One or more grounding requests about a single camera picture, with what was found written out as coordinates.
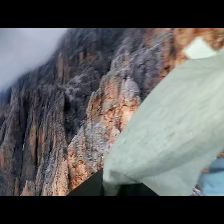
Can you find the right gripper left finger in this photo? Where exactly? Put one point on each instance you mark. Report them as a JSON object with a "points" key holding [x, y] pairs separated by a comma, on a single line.
{"points": [[92, 186]]}

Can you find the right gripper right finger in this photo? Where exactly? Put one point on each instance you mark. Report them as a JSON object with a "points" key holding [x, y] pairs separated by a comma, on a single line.
{"points": [[136, 190]]}

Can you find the light blue garment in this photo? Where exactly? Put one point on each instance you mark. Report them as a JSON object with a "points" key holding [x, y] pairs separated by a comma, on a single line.
{"points": [[213, 180]]}

